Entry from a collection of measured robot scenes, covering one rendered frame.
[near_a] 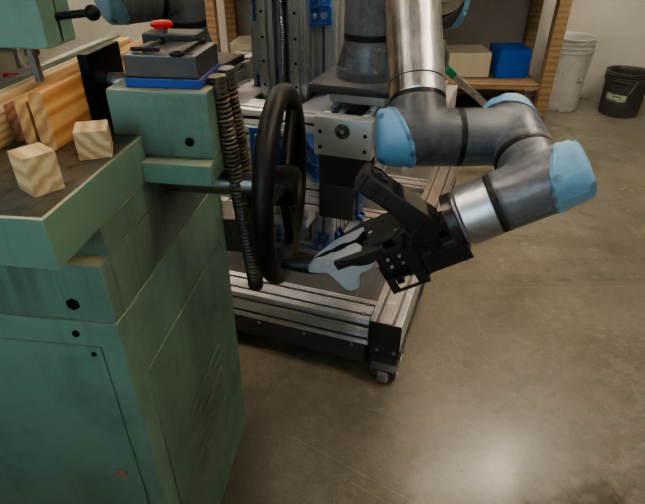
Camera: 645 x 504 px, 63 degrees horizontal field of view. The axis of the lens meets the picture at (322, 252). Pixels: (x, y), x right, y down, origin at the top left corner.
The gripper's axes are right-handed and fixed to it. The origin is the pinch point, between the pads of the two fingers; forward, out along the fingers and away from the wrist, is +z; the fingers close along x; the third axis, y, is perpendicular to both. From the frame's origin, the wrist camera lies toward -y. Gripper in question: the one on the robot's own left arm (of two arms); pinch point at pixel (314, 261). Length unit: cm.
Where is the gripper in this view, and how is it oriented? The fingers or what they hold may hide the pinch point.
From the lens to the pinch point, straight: 71.9
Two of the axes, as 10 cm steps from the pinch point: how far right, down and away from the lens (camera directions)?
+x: 1.3, -5.4, 8.3
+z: -8.6, 3.6, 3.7
